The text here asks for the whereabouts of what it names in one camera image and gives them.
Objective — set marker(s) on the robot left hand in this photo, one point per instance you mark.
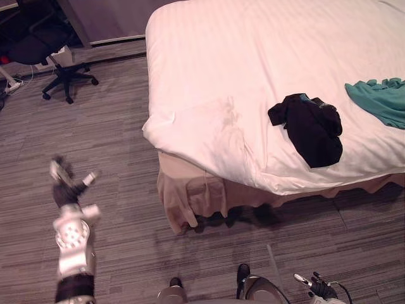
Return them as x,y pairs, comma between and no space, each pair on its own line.
64,191

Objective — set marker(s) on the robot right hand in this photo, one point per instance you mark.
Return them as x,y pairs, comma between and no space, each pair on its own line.
319,286

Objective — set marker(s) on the robot left silver arm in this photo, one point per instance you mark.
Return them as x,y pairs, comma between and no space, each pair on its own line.
74,240

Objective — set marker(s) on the beige bed skirt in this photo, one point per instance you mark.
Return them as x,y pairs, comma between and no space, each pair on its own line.
190,196

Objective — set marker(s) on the black cloth garment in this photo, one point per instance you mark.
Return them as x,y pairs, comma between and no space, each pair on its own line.
313,126

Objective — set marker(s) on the teal cloth garment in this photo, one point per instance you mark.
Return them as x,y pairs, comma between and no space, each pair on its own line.
378,101

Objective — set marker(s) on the white bed duvet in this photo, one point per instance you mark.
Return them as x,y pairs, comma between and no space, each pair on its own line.
240,82

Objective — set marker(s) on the robot right leg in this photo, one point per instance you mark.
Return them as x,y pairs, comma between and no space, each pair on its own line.
256,289

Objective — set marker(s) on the robot leg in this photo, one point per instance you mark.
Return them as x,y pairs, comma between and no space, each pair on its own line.
172,293
256,289

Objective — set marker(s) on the white power strip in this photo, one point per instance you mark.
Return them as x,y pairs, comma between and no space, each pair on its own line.
14,86

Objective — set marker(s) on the white box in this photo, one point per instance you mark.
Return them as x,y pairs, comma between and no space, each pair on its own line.
64,55

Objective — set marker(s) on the red object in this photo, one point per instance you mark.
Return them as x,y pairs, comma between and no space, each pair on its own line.
3,60

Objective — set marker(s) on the robot left leg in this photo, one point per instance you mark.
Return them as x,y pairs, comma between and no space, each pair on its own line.
172,293

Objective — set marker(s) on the black office chair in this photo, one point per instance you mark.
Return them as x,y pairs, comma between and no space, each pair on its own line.
44,41

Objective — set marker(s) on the dark desk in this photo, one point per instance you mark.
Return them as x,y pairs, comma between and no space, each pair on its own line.
76,19

